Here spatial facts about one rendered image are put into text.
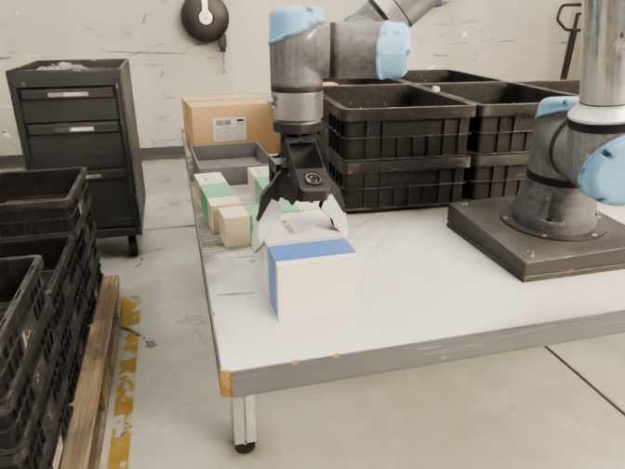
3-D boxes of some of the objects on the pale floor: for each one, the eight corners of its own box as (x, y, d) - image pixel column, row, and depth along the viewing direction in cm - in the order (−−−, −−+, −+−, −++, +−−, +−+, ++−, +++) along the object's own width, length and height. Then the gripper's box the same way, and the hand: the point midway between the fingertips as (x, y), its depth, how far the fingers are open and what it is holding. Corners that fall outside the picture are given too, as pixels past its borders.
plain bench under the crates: (902, 507, 128) (1057, 243, 102) (246, 708, 91) (219, 374, 64) (512, 248, 271) (535, 111, 245) (195, 286, 234) (180, 127, 207)
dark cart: (145, 259, 260) (120, 68, 226) (46, 269, 250) (4, 71, 215) (148, 217, 314) (128, 58, 279) (67, 224, 303) (36, 60, 269)
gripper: (349, 112, 84) (346, 227, 92) (225, 117, 80) (232, 239, 87) (368, 121, 77) (364, 247, 84) (232, 128, 72) (240, 261, 79)
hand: (301, 250), depth 83 cm, fingers closed on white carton, 14 cm apart
